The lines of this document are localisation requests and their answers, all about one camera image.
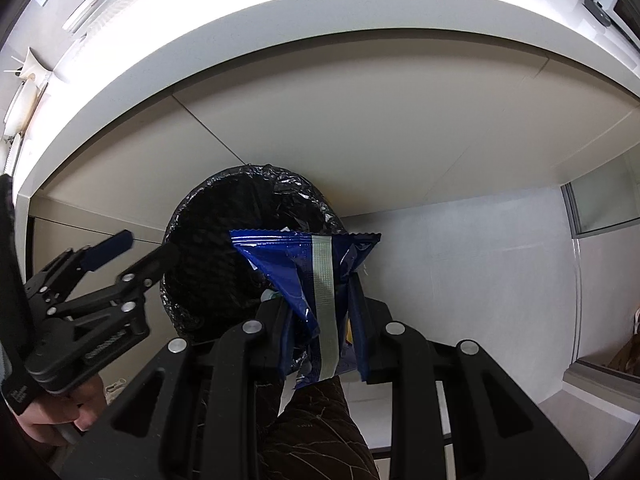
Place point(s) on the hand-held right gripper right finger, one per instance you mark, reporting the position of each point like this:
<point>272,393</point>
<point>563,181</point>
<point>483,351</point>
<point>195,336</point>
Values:
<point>361,330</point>

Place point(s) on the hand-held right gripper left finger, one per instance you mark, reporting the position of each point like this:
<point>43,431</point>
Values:
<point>272,345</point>

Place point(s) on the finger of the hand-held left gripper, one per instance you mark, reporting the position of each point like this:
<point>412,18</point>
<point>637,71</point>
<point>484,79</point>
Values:
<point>107,250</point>
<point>140,277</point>

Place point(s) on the blue snack packet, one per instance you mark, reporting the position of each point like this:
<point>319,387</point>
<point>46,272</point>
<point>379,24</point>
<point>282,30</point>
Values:
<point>280,270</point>

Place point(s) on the trash bin with black liner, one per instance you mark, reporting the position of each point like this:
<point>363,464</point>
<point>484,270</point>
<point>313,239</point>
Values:
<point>210,240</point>

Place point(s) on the person's left hand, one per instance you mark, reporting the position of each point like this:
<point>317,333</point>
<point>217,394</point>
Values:
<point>50,420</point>

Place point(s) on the beige side cabinet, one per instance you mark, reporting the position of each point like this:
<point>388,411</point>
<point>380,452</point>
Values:
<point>55,237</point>

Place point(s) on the white zippered jacket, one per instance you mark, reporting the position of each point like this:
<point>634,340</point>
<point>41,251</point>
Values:
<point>116,386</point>

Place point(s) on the beige cabinet door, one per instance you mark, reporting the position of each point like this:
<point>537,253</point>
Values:
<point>125,160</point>
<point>350,135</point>

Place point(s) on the brown patterned pants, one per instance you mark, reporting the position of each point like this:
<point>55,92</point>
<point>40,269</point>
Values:
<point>320,440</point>

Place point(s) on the white flared cup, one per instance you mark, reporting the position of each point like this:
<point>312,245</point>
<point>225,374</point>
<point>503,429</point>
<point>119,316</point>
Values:
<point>30,67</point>

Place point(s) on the brown bag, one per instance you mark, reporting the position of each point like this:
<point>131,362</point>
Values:
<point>626,355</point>

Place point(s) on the glass sliding door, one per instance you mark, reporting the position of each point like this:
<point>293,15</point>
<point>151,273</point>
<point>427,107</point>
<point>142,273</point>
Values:
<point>595,200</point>

